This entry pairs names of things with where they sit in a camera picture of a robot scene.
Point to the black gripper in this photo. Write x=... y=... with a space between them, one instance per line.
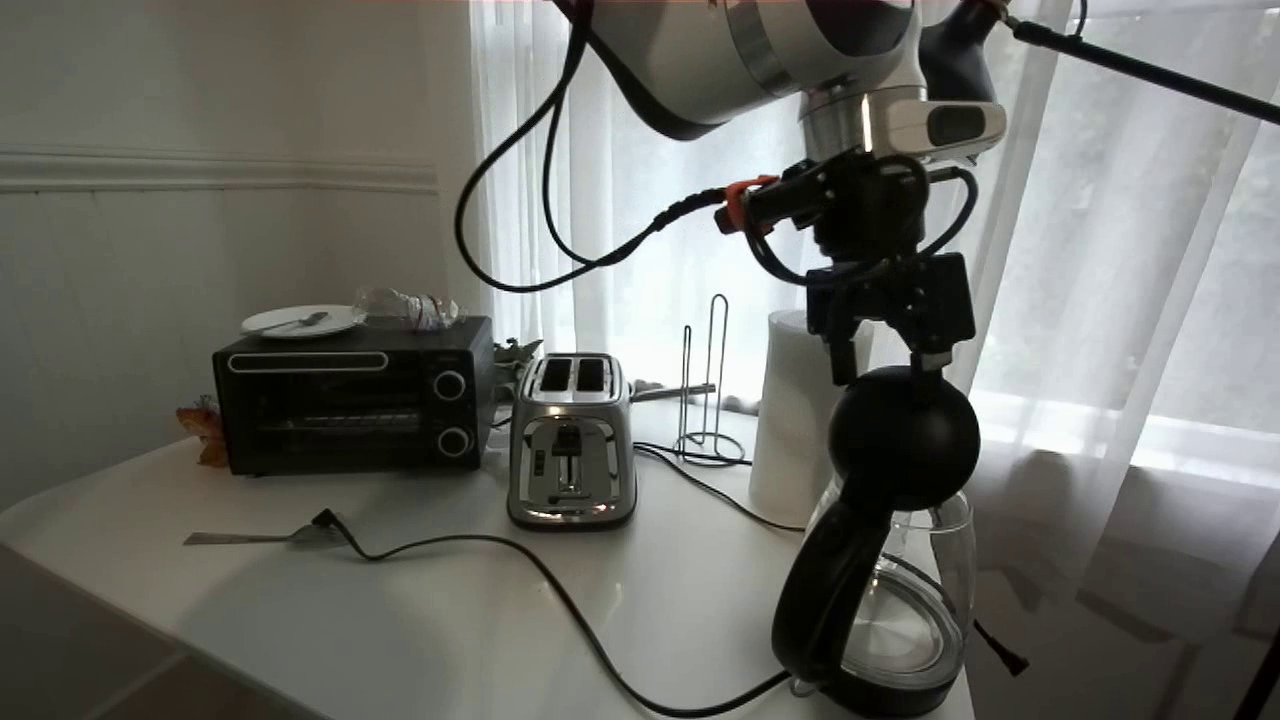
x=889 y=301

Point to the black round kettle lid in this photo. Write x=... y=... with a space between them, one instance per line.
x=904 y=440

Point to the white paper towel roll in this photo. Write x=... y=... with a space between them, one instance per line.
x=791 y=425

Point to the white sheer curtain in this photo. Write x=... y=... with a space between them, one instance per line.
x=1135 y=403

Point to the silver two-slot toaster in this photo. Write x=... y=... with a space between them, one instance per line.
x=575 y=445

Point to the small green plant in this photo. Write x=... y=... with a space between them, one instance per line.
x=515 y=362

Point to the black desk lamp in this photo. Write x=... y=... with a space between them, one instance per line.
x=1146 y=70

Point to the white crumpled cloth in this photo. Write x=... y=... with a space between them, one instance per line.
x=409 y=308

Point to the black toaster oven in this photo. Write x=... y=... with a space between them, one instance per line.
x=353 y=399

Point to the white plate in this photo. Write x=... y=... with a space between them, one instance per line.
x=300 y=320

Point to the orange autumn leaf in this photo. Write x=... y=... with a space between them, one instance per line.
x=200 y=428

